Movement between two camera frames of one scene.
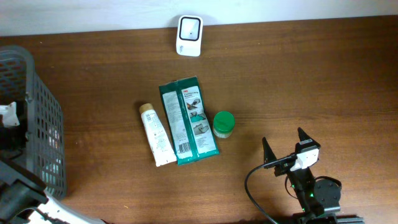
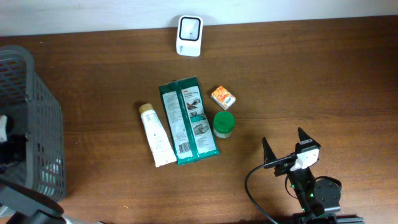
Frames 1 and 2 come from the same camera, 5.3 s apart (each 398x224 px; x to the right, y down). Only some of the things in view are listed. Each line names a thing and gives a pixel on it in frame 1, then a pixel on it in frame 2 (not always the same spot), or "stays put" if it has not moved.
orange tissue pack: (9, 112) -> (222, 98)
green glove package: (189, 124) stays put
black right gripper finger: (268, 155) stays put
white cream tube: (161, 149) stays put
